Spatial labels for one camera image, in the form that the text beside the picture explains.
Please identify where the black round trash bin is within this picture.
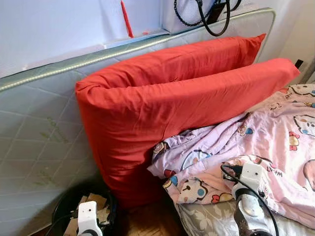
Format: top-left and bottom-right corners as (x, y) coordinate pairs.
(51, 183), (120, 236)

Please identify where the brown cardboard piece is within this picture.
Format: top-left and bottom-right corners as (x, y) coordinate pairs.
(64, 193), (111, 236)

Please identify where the grey floral bed sheet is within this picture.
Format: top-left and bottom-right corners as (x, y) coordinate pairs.
(176, 199), (315, 236)

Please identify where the red folded cushion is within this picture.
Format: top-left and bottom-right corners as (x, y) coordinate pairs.
(75, 33), (301, 209)

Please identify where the pink cartoon blanket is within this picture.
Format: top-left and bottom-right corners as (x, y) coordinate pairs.
(148, 84), (315, 229)

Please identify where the red thin stick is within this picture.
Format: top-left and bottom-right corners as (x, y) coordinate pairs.
(120, 0), (134, 39)

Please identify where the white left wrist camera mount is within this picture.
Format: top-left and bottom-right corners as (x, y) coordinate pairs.
(77, 200), (100, 236)

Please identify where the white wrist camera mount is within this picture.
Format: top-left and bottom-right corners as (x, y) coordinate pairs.
(239, 162), (265, 191)
(77, 200), (100, 236)

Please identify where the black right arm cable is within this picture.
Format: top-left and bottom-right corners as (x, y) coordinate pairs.
(220, 164), (280, 236)

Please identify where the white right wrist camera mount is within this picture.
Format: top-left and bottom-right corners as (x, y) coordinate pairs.
(239, 162), (265, 191)

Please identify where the black looped cable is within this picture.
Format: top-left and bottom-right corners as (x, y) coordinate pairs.
(173, 0), (243, 37)

